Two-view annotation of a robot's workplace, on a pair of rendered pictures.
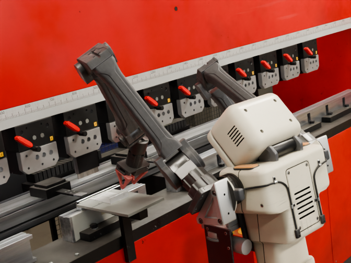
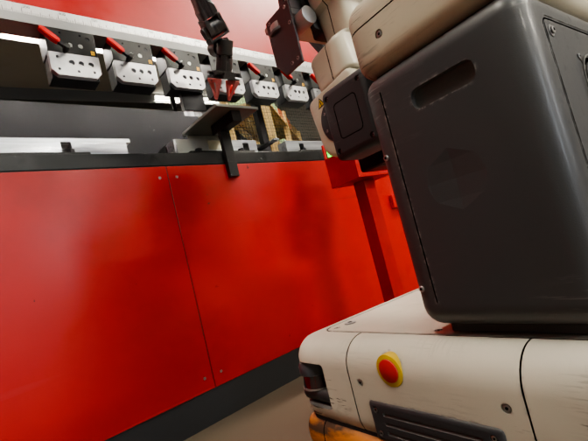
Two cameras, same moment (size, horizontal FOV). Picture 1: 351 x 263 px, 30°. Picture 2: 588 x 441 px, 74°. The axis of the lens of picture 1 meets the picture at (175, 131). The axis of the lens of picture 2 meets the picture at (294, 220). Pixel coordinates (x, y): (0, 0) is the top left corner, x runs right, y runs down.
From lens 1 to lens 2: 148 cm
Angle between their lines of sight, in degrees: 18
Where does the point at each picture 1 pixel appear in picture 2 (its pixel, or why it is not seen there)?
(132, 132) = (212, 21)
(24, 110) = (120, 28)
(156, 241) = (263, 172)
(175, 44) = not seen: hidden behind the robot
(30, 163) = (125, 72)
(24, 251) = (119, 150)
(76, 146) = (178, 78)
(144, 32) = (245, 20)
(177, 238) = (287, 178)
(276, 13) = not seen: hidden behind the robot
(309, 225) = not seen: outside the picture
